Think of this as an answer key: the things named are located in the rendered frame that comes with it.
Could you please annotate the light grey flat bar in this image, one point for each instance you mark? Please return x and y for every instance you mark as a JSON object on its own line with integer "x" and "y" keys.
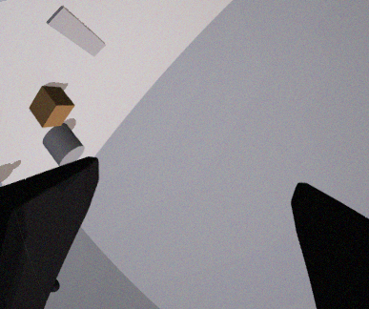
{"x": 66, "y": 23}

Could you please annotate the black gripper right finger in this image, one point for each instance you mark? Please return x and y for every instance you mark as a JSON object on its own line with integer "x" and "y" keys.
{"x": 334, "y": 241}

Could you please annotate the dark grey cylinder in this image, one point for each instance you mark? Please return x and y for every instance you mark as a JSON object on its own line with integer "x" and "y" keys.
{"x": 63, "y": 145}

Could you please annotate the brown cube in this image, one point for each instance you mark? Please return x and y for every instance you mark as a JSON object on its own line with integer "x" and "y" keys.
{"x": 51, "y": 106}

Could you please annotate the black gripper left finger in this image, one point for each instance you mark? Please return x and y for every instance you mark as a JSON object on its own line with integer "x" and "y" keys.
{"x": 39, "y": 219}

